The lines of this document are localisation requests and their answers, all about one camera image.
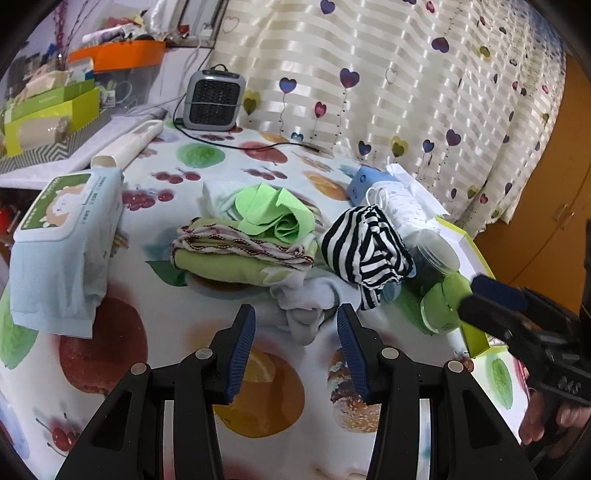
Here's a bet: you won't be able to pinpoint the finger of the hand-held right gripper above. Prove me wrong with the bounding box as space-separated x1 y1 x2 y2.
457 294 537 352
471 275 577 325

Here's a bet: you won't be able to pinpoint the yellow-green storage box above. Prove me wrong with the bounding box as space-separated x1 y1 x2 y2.
434 217 497 358

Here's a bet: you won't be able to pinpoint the wet wipes pack green lid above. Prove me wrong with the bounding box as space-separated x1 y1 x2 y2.
9 168 124 337

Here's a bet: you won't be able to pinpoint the chevron patterned box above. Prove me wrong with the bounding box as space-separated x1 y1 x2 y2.
0 108 113 172

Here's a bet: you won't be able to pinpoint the black and white striped cloth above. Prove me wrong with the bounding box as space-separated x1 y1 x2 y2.
321 205 415 311

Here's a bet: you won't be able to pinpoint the light green carton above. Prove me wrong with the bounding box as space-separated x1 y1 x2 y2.
4 88 101 155

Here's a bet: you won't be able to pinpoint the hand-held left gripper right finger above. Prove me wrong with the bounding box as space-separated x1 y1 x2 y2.
336 304 539 480

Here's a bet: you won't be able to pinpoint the clear plastic lids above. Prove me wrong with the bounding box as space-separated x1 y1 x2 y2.
406 228 460 276

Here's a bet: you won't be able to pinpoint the person's right hand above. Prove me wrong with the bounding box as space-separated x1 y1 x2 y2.
518 391 591 448

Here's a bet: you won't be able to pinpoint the light green cloth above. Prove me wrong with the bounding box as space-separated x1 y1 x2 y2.
233 183 317 244

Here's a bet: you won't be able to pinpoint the purple twig decoration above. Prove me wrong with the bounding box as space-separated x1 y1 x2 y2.
51 0 88 61

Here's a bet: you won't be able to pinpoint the wooden wardrobe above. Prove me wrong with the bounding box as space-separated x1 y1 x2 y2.
475 55 591 315

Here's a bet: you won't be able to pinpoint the cream paper roll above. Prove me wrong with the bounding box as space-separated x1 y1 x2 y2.
91 119 164 169

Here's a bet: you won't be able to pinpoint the white cloth with red trim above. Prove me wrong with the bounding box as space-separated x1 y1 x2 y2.
173 217 315 269

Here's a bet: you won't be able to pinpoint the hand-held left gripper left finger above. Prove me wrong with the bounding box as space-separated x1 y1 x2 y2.
54 304 257 480

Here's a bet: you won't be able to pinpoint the fruit print tablecloth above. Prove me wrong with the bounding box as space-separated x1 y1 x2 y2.
0 124 532 480

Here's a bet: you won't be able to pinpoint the striped curtain with hearts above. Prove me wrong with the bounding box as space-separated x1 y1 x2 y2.
203 0 568 232

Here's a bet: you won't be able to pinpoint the white folded cloth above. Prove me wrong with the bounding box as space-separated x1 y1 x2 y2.
202 181 245 222

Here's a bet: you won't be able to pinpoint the white sock bundle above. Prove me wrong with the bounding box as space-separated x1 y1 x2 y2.
270 274 356 348

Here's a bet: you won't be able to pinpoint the black power cable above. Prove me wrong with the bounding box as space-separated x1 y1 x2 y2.
173 117 334 156

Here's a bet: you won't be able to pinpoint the clear bin with orange lid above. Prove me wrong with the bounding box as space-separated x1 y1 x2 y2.
68 41 166 109

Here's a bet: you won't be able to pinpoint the grey space heater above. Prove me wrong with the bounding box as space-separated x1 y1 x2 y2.
183 65 247 131

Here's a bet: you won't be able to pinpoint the blue and white diaper pack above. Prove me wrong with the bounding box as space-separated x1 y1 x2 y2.
347 164 444 236

